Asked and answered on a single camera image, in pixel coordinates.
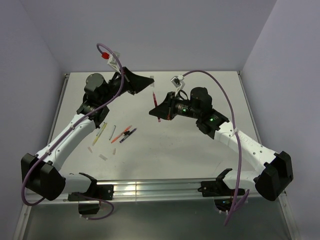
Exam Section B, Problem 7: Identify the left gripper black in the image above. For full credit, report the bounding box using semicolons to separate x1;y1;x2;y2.
100;66;154;105

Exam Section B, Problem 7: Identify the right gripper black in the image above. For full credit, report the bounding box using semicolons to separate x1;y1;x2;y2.
149;91;201;121

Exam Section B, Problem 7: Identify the red pen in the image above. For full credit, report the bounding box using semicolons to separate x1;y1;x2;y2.
152;91;161;123

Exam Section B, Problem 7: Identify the purple pen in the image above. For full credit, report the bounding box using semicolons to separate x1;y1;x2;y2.
119;128;137;143

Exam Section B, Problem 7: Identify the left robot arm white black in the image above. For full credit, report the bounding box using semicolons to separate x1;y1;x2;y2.
21;67;154;201

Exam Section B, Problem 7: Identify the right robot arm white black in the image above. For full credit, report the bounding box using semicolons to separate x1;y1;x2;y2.
149;87;294;201

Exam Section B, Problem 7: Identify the orange pen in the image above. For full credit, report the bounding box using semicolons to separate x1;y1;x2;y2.
111;125;132;144

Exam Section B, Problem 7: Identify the white pen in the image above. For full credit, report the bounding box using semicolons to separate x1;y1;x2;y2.
108;125;117;140

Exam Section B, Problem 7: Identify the yellow pen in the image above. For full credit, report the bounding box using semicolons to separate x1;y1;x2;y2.
92;122;108;146

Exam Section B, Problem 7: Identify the clear cap middle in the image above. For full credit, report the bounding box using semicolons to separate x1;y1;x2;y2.
99;154;108;161

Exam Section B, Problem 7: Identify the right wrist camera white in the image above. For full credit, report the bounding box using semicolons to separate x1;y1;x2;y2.
170;74;185;96

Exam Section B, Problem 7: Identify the aluminium rail frame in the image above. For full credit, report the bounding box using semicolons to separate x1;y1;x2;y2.
27;169;282;201

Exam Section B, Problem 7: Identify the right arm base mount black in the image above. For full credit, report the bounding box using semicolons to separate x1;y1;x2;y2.
197;177;235;213

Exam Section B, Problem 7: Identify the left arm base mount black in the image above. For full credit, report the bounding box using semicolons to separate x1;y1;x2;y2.
67;184;115;219

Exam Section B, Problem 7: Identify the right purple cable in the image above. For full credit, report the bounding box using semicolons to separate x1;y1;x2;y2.
181;69;251;227

